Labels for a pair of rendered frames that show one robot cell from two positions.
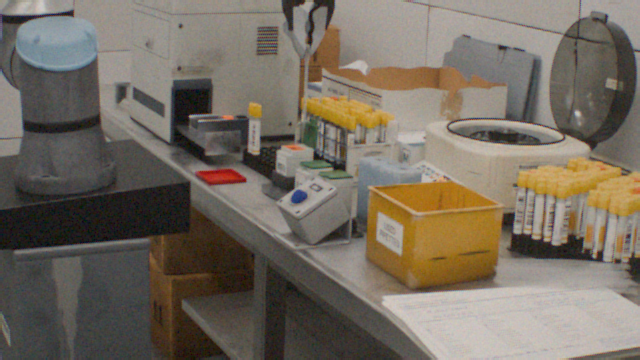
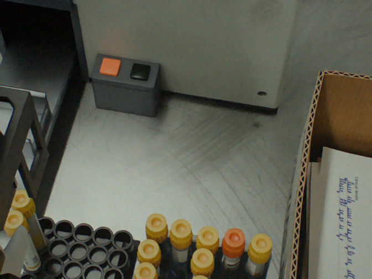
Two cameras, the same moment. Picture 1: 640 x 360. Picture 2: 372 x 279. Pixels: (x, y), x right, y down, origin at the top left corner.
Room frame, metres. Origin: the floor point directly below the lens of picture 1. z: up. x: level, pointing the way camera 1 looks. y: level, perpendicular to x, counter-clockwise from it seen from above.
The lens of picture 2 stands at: (1.73, -0.10, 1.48)
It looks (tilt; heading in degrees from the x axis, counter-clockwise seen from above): 60 degrees down; 37
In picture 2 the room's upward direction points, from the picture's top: 1 degrees clockwise
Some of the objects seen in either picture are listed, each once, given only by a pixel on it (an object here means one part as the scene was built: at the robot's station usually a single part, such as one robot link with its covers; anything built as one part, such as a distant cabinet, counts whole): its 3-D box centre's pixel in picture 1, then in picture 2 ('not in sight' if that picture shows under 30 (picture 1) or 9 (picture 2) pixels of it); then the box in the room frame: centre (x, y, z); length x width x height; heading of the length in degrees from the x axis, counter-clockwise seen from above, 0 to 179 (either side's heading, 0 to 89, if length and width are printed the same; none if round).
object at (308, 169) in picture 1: (313, 184); not in sight; (1.61, 0.02, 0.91); 0.05 x 0.04 x 0.07; 118
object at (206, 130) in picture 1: (203, 128); (19, 105); (1.93, 0.23, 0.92); 0.21 x 0.07 x 0.05; 28
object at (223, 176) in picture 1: (220, 176); not in sight; (1.74, 0.18, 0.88); 0.07 x 0.07 x 0.01; 28
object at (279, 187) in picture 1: (293, 183); not in sight; (1.67, 0.05, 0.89); 0.09 x 0.05 x 0.04; 120
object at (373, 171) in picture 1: (388, 197); not in sight; (1.49, -0.09, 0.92); 0.10 x 0.07 x 0.10; 34
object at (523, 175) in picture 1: (520, 209); not in sight; (1.42, -0.28, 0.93); 0.02 x 0.02 x 0.11
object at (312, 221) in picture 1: (325, 210); not in sight; (1.44, 0.00, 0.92); 0.13 x 0.07 x 0.08; 118
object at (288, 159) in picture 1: (294, 166); not in sight; (1.67, 0.05, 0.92); 0.05 x 0.04 x 0.06; 120
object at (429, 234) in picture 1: (432, 232); not in sight; (1.33, -0.14, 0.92); 0.13 x 0.13 x 0.10; 25
